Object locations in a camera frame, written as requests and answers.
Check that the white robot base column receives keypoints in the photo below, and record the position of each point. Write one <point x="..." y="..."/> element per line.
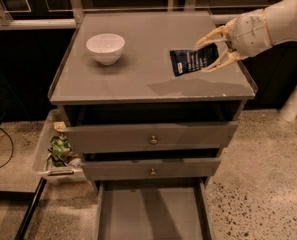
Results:
<point x="289" y="109"/>

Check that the brass middle drawer knob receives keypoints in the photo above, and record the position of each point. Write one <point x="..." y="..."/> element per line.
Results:
<point x="152" y="172"/>

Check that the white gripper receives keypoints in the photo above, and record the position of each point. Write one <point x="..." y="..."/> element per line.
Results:
<point x="250" y="34"/>

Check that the tan snack packet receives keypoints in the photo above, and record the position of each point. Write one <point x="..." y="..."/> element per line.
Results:
<point x="59" y="126"/>

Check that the bottom grey open drawer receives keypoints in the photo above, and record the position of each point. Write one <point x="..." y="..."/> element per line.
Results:
<point x="161" y="209"/>

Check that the brass drawer knob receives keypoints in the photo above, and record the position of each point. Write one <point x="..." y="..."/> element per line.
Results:
<point x="152" y="172"/>
<point x="153" y="140"/>

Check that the middle grey drawer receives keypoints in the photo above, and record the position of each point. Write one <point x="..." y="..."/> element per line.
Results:
<point x="139" y="169"/>

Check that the grey drawer cabinet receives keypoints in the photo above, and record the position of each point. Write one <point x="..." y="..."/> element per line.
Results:
<point x="141" y="88"/>

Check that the top grey drawer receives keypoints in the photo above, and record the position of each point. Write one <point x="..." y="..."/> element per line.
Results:
<point x="136" y="137"/>

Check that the dark blue rxbar wrapper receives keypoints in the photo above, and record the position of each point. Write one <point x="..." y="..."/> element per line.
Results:
<point x="189" y="61"/>

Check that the white ceramic bowl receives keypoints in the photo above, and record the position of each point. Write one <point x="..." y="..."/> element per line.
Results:
<point x="106" y="48"/>

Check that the white railing bar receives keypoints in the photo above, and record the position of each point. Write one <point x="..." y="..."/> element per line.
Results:
<point x="40" y="24"/>

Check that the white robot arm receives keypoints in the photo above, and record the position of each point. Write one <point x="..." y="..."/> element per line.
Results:
<point x="282" y="22"/>

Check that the brass top drawer knob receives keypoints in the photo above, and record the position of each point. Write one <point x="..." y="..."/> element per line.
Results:
<point x="153" y="140"/>

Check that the green snack packet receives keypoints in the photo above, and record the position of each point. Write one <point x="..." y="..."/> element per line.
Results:
<point x="60" y="146"/>

